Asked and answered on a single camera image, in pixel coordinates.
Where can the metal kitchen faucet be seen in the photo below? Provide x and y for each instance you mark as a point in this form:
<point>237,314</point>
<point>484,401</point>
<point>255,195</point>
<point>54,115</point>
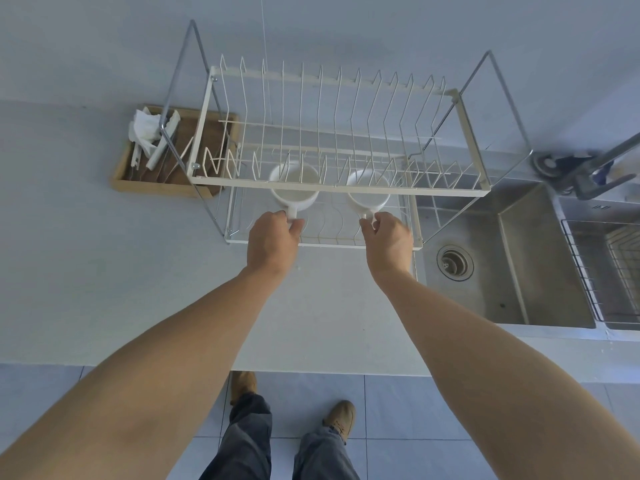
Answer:
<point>580,172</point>

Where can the crumpled white tissue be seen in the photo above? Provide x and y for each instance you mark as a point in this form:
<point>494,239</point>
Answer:
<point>142,127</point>

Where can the person's left brown shoe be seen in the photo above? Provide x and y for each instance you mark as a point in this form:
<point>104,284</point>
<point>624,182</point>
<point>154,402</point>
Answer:
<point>244,382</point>

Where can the round metal sink drain strainer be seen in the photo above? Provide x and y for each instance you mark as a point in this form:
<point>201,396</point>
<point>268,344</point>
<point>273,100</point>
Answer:
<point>454,262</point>

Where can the person's right hand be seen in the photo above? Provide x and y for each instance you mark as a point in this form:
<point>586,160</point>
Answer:
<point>390,247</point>

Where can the person's right forearm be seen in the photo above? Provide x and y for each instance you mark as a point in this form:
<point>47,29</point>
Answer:
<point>500,384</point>

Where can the person's right brown shoe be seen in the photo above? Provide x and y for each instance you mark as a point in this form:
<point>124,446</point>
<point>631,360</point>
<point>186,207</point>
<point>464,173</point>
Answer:
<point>342,417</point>

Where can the wooden tray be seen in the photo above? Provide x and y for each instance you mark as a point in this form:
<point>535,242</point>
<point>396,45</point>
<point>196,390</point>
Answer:
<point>127,179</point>

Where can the person's grey trousers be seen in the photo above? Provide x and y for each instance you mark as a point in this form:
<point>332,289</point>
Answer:
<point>250,444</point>

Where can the person's right thumb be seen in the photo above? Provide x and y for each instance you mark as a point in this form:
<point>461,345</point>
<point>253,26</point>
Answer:
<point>369,230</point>

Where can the person's left thumb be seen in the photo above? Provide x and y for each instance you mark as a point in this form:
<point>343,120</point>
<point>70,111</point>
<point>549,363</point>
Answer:
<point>298,229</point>

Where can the white plastic utensil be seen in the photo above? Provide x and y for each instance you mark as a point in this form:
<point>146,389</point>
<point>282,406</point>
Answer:
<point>162,139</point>

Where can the person's left hand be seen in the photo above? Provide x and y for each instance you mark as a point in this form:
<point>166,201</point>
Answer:
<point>270,244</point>

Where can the white ceramic cup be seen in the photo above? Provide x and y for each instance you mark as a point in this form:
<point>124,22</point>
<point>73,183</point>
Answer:
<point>367,192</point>
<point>295,187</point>

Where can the person's brown shoe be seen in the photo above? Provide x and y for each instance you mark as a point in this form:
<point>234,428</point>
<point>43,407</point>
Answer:
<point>244,382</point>
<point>342,417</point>

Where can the stainless steel sink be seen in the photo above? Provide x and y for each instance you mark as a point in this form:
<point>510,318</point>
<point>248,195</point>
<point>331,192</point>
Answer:
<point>530,274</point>

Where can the blue cleaning cloth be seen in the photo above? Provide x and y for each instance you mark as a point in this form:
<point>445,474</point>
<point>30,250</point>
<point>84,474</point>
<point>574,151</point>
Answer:
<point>606,172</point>

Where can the person's left forearm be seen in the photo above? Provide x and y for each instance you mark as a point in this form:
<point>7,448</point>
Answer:
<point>150,374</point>

